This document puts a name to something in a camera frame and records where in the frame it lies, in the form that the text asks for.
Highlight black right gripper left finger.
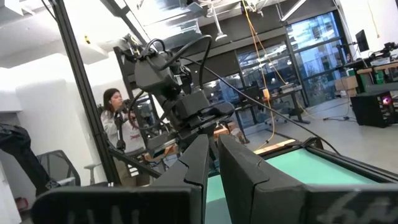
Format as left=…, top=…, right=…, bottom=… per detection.
left=30, top=134, right=210, bottom=224

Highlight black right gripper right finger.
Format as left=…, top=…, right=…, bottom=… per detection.
left=218, top=134, right=398, bottom=224

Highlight green table mat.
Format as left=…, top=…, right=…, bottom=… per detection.
left=205, top=147, right=379, bottom=224

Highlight white ceiling lamp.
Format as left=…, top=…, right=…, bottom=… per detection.
left=210, top=2, right=228, bottom=42

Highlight person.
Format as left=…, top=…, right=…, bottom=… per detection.
left=100, top=88, right=150, bottom=187

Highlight black work desk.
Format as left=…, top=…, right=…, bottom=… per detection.
left=233, top=85, right=312, bottom=144

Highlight grey mesh chair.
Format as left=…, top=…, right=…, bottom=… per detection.
left=36, top=149, right=81, bottom=187

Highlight black computer tower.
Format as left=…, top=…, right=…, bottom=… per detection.
left=350, top=90, right=398, bottom=129

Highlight cardboard box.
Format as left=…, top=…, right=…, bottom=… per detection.
left=334, top=75, right=359, bottom=97

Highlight black jacket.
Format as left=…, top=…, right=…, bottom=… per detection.
left=0, top=123, right=60, bottom=197

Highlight wooden workbench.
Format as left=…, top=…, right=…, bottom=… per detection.
left=356, top=60, right=398, bottom=94

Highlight black desktop monitor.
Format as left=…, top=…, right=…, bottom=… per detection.
left=354, top=29, right=371, bottom=54

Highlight yellow hanging cable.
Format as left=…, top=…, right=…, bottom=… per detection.
left=241, top=0, right=289, bottom=151

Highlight black aluminium table frame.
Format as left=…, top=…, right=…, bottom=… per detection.
left=49, top=0, right=398, bottom=187

